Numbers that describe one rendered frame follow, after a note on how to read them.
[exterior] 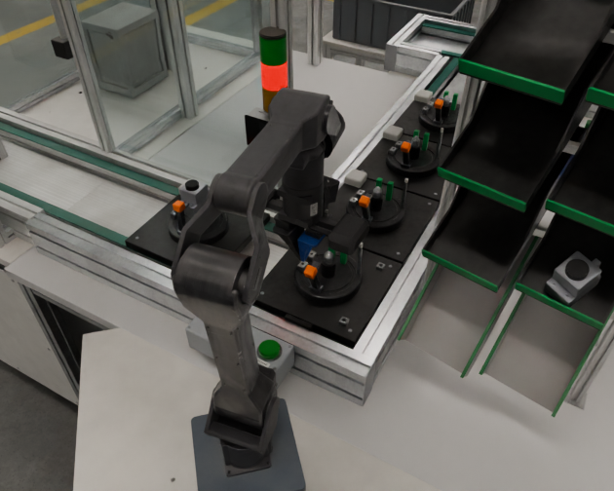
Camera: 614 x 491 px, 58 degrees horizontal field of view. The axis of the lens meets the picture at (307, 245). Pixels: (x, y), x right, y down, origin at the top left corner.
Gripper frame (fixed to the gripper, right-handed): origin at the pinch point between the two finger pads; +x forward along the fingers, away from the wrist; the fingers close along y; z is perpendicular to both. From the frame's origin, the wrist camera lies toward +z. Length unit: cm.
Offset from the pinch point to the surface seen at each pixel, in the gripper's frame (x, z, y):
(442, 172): -10.8, 12.2, -15.8
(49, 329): 61, -5, 75
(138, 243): 28, 9, 47
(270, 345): 28.3, -1.2, 6.5
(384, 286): 28.5, 23.1, -6.3
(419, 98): 28, 100, 15
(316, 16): 21, 126, 66
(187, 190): 17.0, 18.3, 39.1
